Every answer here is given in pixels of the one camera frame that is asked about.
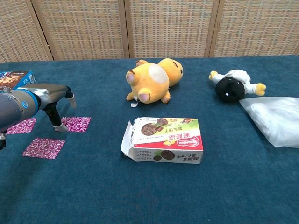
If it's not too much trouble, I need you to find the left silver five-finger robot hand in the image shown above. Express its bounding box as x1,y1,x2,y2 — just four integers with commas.
17,83,77,133

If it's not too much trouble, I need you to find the blue chocolate cookie box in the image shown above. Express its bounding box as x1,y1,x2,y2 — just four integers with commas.
0,70,37,93

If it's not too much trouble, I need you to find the teal table cloth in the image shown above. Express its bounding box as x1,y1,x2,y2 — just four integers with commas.
0,55,299,224

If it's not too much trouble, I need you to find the yellow bear plush toy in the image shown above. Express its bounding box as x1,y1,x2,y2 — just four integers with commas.
125,58,184,108

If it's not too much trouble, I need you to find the red and white snack box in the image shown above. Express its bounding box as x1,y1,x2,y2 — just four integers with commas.
120,117,204,165

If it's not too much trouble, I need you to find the woven rattan folding screen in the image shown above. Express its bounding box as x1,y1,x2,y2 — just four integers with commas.
0,0,299,63

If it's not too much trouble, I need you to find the black and white plush toy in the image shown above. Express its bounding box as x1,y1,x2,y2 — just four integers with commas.
208,69,267,103

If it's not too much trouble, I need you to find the white plastic bag package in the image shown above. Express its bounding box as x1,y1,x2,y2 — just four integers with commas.
238,96,299,148

